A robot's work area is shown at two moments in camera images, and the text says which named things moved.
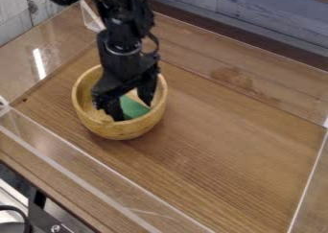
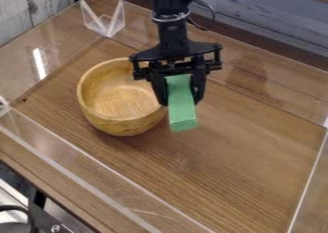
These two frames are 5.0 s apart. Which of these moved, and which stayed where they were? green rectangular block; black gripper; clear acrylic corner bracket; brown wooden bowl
Moved: green rectangular block; black gripper
Stayed: clear acrylic corner bracket; brown wooden bowl
